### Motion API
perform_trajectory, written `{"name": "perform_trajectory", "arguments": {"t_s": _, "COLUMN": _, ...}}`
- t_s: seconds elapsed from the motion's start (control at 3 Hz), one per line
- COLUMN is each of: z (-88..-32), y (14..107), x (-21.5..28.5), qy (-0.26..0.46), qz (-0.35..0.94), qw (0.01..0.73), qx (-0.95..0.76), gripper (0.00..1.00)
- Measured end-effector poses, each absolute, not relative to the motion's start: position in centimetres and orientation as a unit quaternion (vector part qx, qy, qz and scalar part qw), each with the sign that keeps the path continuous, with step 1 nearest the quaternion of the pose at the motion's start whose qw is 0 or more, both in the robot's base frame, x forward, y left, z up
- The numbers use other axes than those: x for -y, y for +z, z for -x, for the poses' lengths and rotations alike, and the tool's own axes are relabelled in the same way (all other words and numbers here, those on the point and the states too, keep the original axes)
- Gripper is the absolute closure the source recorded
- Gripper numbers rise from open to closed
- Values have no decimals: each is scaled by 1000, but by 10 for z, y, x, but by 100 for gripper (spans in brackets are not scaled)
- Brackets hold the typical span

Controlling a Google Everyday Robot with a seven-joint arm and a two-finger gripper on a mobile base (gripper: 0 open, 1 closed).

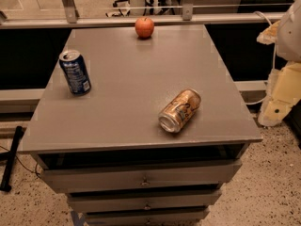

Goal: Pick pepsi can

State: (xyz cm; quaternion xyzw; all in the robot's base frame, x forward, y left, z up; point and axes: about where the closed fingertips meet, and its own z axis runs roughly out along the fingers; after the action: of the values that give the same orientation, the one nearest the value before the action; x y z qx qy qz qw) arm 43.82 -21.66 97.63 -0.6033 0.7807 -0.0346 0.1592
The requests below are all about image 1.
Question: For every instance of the grey drawer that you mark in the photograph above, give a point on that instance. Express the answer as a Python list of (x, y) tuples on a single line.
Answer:
[(146, 217), (145, 199), (141, 176)]

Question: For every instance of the red apple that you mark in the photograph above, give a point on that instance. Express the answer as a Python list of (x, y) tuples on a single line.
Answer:
[(144, 27)]

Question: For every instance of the top grey drawer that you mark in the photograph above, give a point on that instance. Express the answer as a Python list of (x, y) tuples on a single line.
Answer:
[(141, 176)]

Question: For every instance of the black office chair base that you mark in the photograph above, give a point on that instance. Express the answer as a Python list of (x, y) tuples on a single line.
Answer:
[(142, 0)]

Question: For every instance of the bottom grey drawer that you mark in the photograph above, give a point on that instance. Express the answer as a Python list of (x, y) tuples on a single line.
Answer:
[(146, 217)]

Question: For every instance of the blue pepsi can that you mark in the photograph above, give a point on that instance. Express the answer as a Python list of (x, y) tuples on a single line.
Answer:
[(75, 70)]

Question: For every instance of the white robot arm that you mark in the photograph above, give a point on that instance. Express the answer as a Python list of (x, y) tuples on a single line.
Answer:
[(288, 44)]

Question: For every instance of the black stand leg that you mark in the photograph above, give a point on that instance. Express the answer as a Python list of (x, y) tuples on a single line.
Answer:
[(9, 157)]

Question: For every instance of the middle grey drawer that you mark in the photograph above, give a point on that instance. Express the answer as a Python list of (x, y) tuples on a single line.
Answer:
[(145, 199)]

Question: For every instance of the grey metal railing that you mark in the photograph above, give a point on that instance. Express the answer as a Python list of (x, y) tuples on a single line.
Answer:
[(27, 14)]

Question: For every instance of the grey drawer cabinet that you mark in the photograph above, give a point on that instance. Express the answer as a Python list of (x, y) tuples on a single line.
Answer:
[(116, 124)]

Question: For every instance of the gold soda can lying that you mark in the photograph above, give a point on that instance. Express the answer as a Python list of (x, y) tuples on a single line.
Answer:
[(179, 111)]

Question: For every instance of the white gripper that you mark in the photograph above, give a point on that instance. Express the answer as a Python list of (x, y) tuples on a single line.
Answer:
[(290, 35)]

